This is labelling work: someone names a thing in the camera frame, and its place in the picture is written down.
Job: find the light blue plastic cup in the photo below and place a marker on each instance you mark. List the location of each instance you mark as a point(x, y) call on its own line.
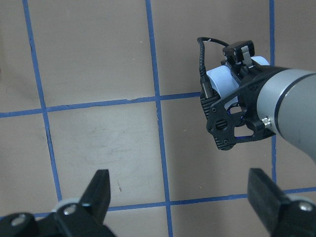
point(223, 82)

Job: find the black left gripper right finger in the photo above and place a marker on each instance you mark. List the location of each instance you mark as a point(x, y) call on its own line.
point(266, 198)

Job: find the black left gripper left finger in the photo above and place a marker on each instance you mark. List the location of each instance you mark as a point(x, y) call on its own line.
point(96, 197)

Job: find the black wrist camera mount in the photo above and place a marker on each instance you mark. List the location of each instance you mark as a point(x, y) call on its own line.
point(237, 109)

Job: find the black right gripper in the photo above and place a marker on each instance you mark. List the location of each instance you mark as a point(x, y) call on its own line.
point(249, 80)

